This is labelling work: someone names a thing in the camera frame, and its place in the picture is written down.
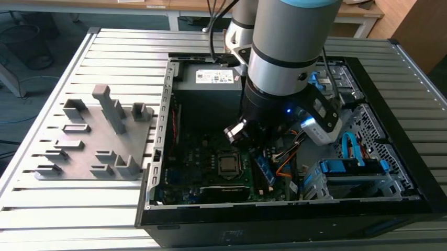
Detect grey power supply unit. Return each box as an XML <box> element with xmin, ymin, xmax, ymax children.
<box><xmin>172</xmin><ymin>64</ymin><xmax>246</xmax><ymax>118</ymax></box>

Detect blue drive carrier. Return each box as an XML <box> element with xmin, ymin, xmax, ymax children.
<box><xmin>308</xmin><ymin>71</ymin><xmax>323</xmax><ymax>92</ymax></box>

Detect grey parts rack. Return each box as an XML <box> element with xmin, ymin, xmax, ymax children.
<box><xmin>33</xmin><ymin>83</ymin><xmax>156</xmax><ymax>181</ymax></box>

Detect RAM stick with blue label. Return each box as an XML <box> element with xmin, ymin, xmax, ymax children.
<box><xmin>254</xmin><ymin>154</ymin><xmax>278</xmax><ymax>185</ymax></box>

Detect wooden cabinet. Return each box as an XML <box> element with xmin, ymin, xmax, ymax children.
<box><xmin>368</xmin><ymin>0</ymin><xmax>447</xmax><ymax>75</ymax></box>

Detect black camera cable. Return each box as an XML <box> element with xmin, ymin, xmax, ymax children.
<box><xmin>205</xmin><ymin>0</ymin><xmax>243</xmax><ymax>67</ymax></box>

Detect dark green motherboard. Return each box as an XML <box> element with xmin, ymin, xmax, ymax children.
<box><xmin>163</xmin><ymin>130</ymin><xmax>298</xmax><ymax>204</ymax></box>

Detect silver CPU in socket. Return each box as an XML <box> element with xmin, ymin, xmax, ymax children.
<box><xmin>217</xmin><ymin>154</ymin><xmax>242</xmax><ymax>175</ymax></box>

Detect pale blue floor cable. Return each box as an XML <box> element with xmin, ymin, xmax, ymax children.
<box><xmin>0</xmin><ymin>75</ymin><xmax>61</xmax><ymax>124</ymax></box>

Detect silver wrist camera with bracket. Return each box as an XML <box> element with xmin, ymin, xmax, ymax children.
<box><xmin>296</xmin><ymin>86</ymin><xmax>346</xmax><ymax>147</ymax></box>

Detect black cable with silver plug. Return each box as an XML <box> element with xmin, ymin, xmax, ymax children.
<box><xmin>201</xmin><ymin>0</ymin><xmax>239</xmax><ymax>33</ymax></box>

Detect long white-legged desk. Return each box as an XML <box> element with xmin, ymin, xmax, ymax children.
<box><xmin>0</xmin><ymin>0</ymin><xmax>211</xmax><ymax>32</ymax></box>

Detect hard disk in blue carrier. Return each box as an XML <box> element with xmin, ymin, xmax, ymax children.
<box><xmin>319</xmin><ymin>157</ymin><xmax>391</xmax><ymax>176</ymax></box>

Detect grey metal drive cage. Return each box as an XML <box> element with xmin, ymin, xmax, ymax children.
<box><xmin>314</xmin><ymin>62</ymin><xmax>366</xmax><ymax>110</ymax></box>

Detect small wooden desk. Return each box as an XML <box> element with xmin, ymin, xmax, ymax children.
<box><xmin>331</xmin><ymin>0</ymin><xmax>384</xmax><ymax>39</ymax></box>

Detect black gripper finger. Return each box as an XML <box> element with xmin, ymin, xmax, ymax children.
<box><xmin>258</xmin><ymin>128</ymin><xmax>282</xmax><ymax>158</ymax></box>
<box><xmin>221</xmin><ymin>119</ymin><xmax>258</xmax><ymax>149</ymax></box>

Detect red wire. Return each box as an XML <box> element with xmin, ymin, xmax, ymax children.
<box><xmin>169</xmin><ymin>103</ymin><xmax>181</xmax><ymax>161</ymax></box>

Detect black graphics card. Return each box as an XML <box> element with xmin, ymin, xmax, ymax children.
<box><xmin>199</xmin><ymin>184</ymin><xmax>252</xmax><ymax>203</ymax></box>

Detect grey metal disk bay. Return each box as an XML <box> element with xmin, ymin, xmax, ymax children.
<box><xmin>302</xmin><ymin>159</ymin><xmax>416</xmax><ymax>201</ymax></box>

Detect black open PC case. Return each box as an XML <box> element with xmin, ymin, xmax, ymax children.
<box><xmin>133</xmin><ymin>52</ymin><xmax>447</xmax><ymax>248</ymax></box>

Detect orange wire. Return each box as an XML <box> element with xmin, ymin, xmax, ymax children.
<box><xmin>275</xmin><ymin>159</ymin><xmax>298</xmax><ymax>179</ymax></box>

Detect blue flat data wire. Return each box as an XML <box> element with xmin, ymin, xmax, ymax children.
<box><xmin>342</xmin><ymin>132</ymin><xmax>366</xmax><ymax>167</ymax></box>

